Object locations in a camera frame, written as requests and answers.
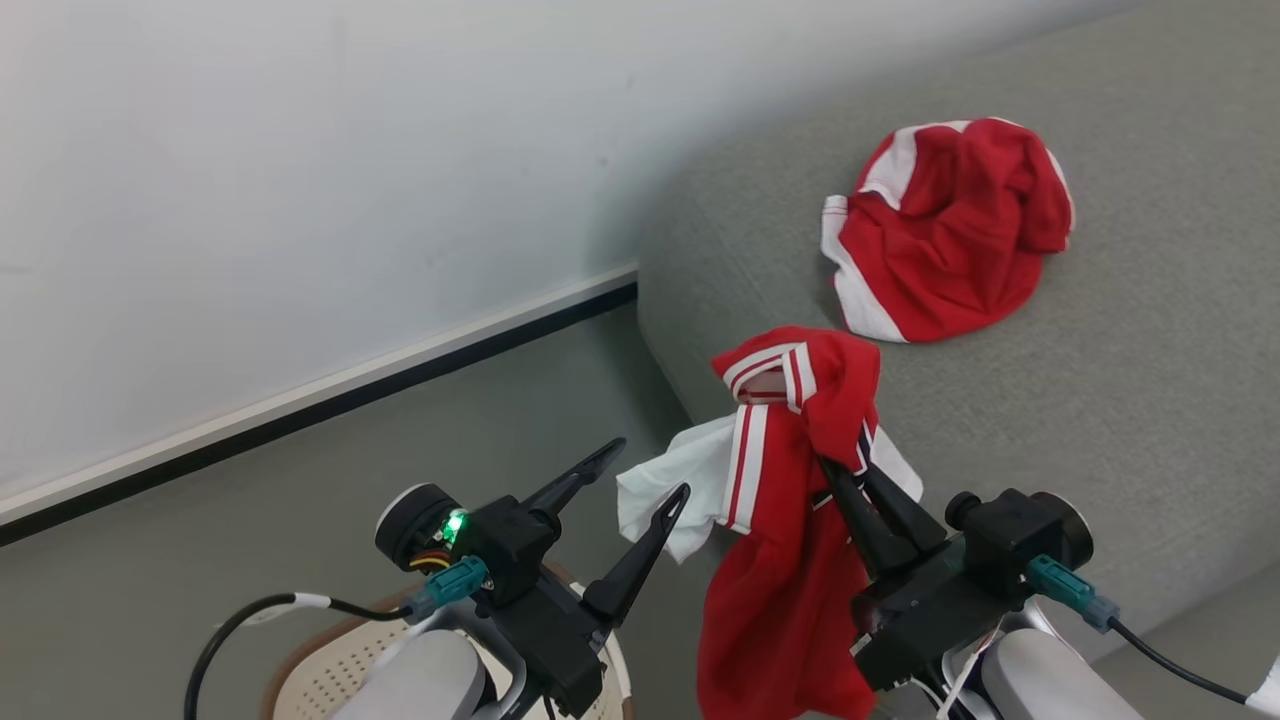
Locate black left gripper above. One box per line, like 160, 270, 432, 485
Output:
488, 437, 692, 720

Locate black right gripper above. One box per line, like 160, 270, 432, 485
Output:
820, 460, 1013, 693

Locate red white striped jersey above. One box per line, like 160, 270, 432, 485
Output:
615, 325, 926, 720

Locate red shorts white side bands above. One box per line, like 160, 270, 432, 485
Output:
820, 117, 1077, 345

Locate grey fabric sofa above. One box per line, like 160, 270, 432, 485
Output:
637, 0, 1280, 663

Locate beige perforated laundry basket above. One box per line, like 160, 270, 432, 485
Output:
262, 563, 636, 720

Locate black right cable teal plug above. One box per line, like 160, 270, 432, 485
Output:
1027, 554, 1280, 717

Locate black cable teal plug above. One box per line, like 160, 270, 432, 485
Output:
1027, 554, 1280, 717
184, 556, 492, 720

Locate white black wall baseboard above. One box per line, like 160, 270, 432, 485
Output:
0, 262, 639, 549

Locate black left cable teal plug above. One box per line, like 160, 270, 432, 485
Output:
184, 556, 492, 720

